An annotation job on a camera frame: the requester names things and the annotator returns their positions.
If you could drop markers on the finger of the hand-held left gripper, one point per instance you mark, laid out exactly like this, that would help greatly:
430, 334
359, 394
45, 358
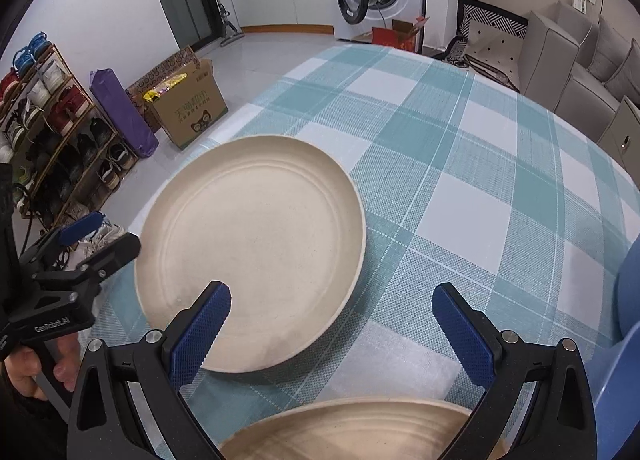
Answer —
115, 252
82, 225

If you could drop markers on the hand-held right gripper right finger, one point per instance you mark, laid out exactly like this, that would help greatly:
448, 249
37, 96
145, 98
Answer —
462, 340

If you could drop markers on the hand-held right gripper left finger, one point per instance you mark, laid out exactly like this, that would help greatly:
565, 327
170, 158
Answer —
200, 335

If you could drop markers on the beige plate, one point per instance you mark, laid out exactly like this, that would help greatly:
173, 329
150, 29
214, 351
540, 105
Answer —
250, 250
350, 432

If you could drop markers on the blue bowl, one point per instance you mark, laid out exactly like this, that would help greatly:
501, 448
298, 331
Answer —
617, 385
631, 290

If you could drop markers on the person's left hand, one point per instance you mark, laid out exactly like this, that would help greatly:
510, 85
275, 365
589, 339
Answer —
20, 375

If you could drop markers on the purple bag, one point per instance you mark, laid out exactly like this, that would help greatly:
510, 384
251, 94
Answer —
125, 114

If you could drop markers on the shoe rack with shoes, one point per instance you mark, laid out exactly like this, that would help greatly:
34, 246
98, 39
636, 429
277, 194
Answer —
65, 104

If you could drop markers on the wooden shoe rack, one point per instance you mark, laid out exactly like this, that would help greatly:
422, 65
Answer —
75, 74

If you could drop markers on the cat print cardboard box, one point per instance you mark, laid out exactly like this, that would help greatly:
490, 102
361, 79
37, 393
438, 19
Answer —
195, 114

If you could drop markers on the teal checked tablecloth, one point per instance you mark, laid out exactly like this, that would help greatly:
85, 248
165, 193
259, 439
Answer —
450, 164

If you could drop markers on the brown patterned box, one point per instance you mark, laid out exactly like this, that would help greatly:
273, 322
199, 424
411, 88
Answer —
170, 64

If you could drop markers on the stick vacuum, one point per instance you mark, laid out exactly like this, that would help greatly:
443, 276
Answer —
227, 22

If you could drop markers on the beige dotted cushion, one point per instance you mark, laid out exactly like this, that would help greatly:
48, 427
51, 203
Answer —
495, 54

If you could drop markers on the grey sofa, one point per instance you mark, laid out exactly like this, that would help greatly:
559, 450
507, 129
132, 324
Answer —
550, 64

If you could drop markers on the red cardboard box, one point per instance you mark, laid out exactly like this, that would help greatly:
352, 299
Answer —
395, 37

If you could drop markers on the grey sofa cushion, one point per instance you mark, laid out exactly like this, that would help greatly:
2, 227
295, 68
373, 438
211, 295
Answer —
627, 77
607, 44

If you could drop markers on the black white striped cushion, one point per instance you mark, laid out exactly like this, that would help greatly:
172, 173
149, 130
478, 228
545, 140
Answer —
492, 14

